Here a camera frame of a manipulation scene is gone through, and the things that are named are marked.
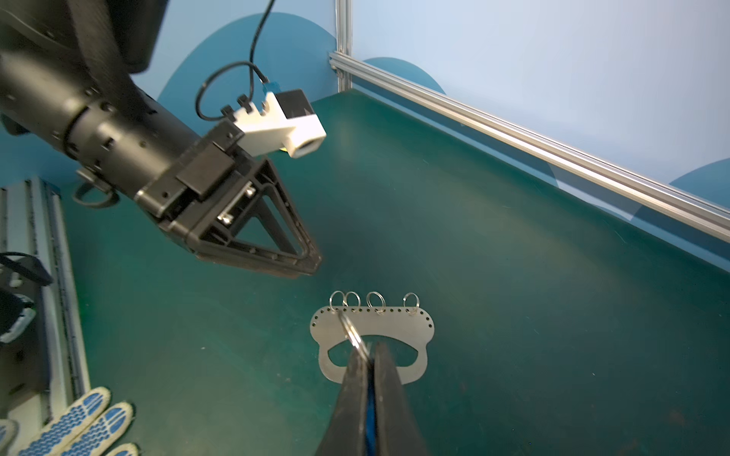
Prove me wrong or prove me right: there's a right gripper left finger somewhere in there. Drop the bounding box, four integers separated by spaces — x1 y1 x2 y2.
316 350 370 456

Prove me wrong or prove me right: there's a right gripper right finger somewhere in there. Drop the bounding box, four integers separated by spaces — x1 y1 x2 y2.
372 342 430 456

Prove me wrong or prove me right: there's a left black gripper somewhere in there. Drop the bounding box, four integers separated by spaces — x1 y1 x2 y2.
134 121 322 279

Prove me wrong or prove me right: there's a silver metal keyring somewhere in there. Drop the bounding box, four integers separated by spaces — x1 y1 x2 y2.
336 310 372 364

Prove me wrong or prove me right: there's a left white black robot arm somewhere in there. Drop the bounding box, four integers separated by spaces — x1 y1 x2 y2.
1 1 326 277

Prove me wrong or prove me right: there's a plate keyring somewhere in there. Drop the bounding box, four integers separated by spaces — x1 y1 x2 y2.
402 292 420 315
342 291 362 308
366 291 387 314
328 290 347 312

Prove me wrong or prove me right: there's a left blue dotted work glove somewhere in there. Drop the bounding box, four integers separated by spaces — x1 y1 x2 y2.
11 387 139 456

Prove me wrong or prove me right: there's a blue dotted work glove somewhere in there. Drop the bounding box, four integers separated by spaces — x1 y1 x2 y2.
0 419 18 456
11 387 139 456

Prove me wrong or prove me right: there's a right blue dotted work glove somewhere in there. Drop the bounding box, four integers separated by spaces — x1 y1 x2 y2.
0 419 18 456

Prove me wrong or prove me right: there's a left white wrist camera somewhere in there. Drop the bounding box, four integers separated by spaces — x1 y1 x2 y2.
222 89 327 159

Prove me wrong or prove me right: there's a left aluminium frame post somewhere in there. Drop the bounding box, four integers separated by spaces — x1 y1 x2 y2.
335 0 353 92

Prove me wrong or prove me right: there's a front aluminium rail base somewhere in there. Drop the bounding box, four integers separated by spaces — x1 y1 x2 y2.
1 177 91 455

